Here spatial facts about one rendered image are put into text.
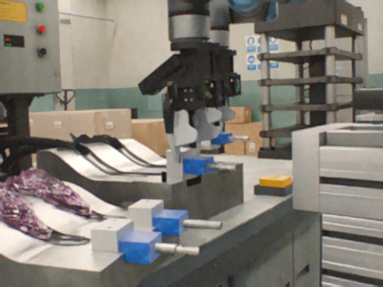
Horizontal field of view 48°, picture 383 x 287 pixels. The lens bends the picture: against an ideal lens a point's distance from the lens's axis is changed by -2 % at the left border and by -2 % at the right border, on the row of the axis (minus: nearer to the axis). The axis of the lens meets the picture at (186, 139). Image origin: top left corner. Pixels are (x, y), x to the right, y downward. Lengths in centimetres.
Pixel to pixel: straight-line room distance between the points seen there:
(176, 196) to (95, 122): 396
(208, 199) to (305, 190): 38
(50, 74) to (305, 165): 129
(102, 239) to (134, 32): 918
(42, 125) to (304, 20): 311
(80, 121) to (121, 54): 518
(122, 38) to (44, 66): 825
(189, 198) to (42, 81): 97
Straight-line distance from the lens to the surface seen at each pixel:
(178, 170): 80
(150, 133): 553
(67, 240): 63
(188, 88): 78
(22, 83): 161
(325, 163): 50
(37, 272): 55
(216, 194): 89
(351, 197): 50
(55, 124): 512
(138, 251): 54
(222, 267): 91
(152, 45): 932
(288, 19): 493
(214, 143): 110
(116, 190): 85
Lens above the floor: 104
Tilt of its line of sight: 5 degrees down
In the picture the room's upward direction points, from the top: 2 degrees counter-clockwise
